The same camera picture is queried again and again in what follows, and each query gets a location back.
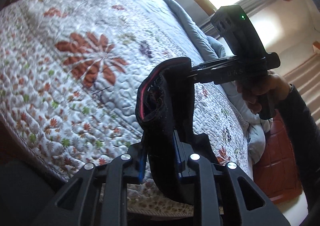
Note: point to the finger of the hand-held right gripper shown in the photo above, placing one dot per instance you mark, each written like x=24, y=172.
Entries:
x=212, y=64
x=206, y=77

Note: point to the floral quilted bedspread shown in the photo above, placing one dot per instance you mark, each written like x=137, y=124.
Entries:
x=75, y=78

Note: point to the grey curtain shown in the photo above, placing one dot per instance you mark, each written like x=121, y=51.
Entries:
x=252, y=1

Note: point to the grey duvet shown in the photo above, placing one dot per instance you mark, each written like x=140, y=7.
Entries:
x=200, y=38

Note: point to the wooden bed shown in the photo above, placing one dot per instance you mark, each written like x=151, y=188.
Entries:
x=275, y=161

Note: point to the person's right forearm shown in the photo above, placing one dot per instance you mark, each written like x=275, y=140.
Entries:
x=302, y=141

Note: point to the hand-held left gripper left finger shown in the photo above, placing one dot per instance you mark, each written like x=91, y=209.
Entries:
x=142, y=166

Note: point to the person's right hand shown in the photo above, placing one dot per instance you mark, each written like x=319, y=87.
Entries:
x=280, y=86

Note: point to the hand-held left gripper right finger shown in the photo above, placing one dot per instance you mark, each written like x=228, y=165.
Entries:
x=178, y=156

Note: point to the black pants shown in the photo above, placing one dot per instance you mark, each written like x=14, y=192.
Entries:
x=172, y=106

